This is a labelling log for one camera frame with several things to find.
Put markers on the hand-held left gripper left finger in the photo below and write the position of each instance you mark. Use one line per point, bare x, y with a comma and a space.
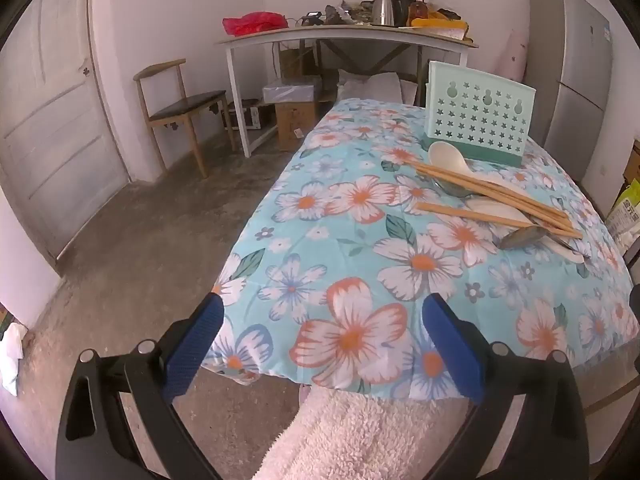
195, 345

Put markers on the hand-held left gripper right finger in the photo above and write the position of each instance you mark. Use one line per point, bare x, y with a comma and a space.
452, 350

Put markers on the metal spoon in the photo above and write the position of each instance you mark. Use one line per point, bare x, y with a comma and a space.
520, 237
452, 188

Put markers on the white plastic spoon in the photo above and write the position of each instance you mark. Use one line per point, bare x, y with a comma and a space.
492, 208
447, 156

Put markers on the green perforated utensil holder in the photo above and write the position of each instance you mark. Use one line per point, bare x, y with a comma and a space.
480, 110

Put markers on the pink fluffy cloth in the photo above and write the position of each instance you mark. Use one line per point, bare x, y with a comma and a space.
350, 435

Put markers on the floral light blue blanket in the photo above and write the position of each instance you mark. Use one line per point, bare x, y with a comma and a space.
350, 240

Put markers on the white cloth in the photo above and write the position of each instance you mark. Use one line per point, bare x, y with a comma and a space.
12, 355

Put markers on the white and green printed bag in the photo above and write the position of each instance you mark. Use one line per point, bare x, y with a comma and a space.
625, 215

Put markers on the small white appliance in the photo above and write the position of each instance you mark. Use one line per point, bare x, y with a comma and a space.
250, 117

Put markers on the cardboard box with sticker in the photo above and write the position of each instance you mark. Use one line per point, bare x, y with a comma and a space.
295, 125

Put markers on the wooden chair with dark seat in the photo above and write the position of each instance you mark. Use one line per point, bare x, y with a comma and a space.
187, 102

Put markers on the white panel door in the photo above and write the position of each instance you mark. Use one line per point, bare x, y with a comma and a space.
50, 135

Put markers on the open cardboard box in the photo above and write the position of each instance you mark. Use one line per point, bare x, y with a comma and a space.
632, 165

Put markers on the white plastic-wrapped box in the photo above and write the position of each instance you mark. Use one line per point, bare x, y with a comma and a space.
290, 92

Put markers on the white sack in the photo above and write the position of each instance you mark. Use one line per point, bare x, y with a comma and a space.
375, 85

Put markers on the silver refrigerator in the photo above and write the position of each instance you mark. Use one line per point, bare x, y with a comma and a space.
570, 85

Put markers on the plain cardboard box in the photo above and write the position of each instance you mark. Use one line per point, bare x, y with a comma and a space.
296, 62

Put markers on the pink patterned bolster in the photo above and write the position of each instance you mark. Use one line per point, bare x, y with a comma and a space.
512, 55

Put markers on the red plastic bag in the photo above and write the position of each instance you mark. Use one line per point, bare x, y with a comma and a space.
252, 24

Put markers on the yellow snack bags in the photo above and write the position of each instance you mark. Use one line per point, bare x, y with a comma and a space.
440, 23

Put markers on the white side table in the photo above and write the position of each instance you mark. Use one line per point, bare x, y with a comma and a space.
325, 31

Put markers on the steel electric kettle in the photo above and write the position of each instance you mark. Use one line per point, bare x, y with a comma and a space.
385, 10

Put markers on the small black device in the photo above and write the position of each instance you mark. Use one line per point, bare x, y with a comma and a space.
312, 18

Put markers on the pile of dark packets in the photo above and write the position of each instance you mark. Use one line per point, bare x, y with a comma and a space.
347, 14

